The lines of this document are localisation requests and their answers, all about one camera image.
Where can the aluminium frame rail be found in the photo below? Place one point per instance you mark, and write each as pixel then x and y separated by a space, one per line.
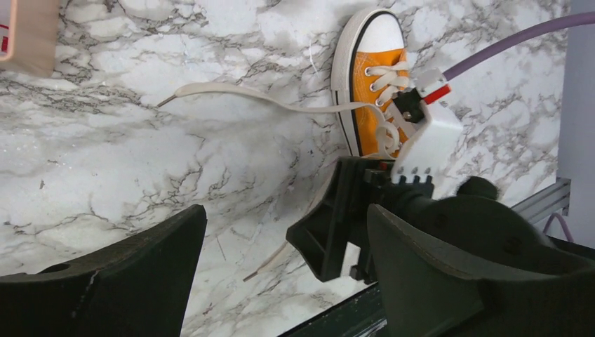
pixel 552 199

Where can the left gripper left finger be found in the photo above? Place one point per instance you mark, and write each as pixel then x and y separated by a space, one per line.
pixel 136 287

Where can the white shoelace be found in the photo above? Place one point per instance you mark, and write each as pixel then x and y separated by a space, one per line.
pixel 217 87

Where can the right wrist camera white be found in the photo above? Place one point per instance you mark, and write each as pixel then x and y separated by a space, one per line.
pixel 432 130

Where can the peach plastic file organizer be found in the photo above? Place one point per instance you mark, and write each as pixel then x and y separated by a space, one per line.
pixel 29 31

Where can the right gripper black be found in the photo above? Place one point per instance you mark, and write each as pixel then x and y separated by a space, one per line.
pixel 339 215

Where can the orange canvas sneaker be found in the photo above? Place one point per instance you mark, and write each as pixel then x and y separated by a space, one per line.
pixel 370 68

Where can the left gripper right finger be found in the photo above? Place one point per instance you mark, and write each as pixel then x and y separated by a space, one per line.
pixel 432 288

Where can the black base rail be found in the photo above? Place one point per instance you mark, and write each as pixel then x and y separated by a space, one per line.
pixel 359 315

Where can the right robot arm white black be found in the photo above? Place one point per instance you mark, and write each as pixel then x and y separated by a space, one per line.
pixel 473 220

